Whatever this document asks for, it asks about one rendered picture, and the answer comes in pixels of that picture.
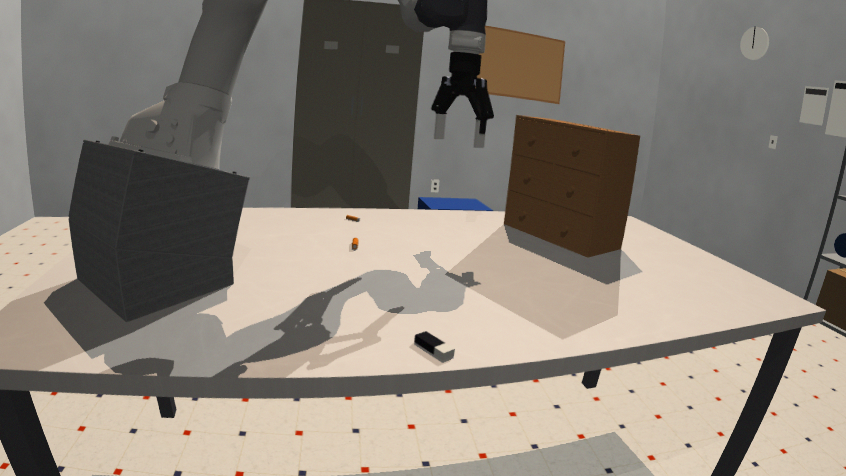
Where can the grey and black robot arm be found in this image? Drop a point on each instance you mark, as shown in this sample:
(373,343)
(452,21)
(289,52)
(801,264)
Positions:
(192,116)

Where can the brown wooden drawer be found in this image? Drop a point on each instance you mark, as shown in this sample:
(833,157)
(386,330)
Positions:
(540,174)
(541,135)
(575,230)
(526,212)
(589,144)
(574,188)

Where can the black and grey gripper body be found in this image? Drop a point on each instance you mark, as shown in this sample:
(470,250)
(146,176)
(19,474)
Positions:
(464,67)

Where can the dark brown chest of drawers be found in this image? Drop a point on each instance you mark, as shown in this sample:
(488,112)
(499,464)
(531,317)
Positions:
(614,189)

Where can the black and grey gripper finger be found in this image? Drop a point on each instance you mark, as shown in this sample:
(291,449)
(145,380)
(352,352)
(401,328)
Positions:
(446,96)
(483,110)

